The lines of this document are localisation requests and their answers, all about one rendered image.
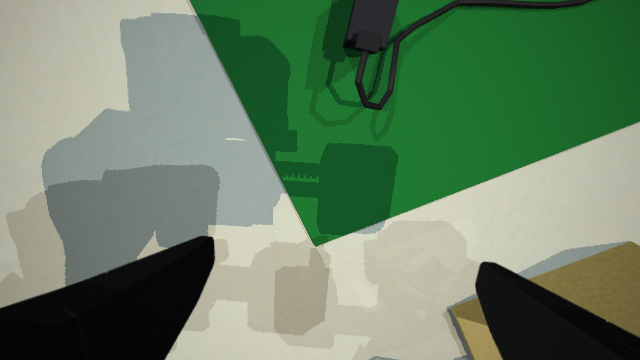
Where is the green circuit board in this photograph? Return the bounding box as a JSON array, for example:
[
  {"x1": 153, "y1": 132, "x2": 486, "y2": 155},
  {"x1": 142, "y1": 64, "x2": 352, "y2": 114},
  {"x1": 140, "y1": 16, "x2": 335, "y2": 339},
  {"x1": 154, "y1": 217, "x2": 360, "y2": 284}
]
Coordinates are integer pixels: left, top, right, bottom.
[{"x1": 190, "y1": 0, "x2": 640, "y2": 247}]

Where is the black fan cable with plug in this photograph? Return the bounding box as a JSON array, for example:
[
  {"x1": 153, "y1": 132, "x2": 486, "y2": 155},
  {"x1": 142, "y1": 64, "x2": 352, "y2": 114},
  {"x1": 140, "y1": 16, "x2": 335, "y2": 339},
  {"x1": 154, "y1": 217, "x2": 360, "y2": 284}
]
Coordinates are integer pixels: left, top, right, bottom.
[{"x1": 343, "y1": 0, "x2": 594, "y2": 110}]

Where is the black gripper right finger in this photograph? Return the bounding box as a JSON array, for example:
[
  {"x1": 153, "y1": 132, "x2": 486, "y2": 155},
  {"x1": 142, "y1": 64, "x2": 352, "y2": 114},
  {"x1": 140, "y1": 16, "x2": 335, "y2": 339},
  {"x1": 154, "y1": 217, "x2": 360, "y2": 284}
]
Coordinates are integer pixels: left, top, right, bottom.
[{"x1": 475, "y1": 262, "x2": 640, "y2": 360}]

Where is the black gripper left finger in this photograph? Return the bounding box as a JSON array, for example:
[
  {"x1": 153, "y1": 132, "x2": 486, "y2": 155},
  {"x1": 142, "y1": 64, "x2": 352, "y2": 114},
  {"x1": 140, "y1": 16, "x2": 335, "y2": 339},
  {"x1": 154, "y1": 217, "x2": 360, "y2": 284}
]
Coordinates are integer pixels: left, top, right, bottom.
[{"x1": 0, "y1": 236, "x2": 215, "y2": 360}]

